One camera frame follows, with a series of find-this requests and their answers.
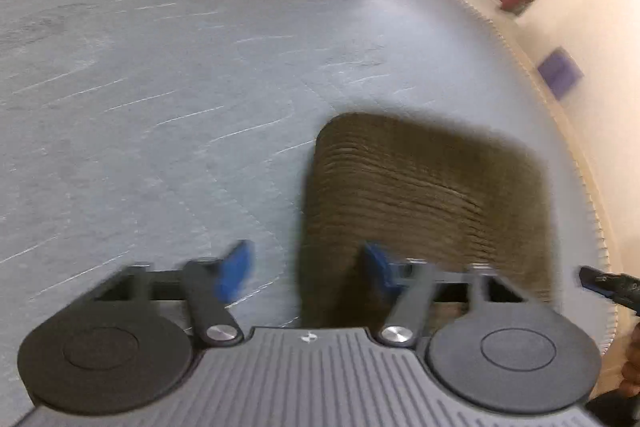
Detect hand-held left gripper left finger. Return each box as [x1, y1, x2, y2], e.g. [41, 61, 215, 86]
[92, 239, 256, 348]

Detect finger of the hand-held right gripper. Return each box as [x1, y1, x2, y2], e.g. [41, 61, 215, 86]
[579, 265, 640, 311]

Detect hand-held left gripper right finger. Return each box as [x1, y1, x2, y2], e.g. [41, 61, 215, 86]
[362, 242, 541, 348]

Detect brown corduroy pants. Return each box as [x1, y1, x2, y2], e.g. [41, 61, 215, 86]
[299, 111, 557, 332]

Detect grey quilted blanket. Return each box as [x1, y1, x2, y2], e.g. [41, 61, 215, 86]
[0, 0, 608, 414]

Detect purple block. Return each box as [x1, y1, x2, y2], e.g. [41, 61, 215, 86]
[537, 48, 585, 100]

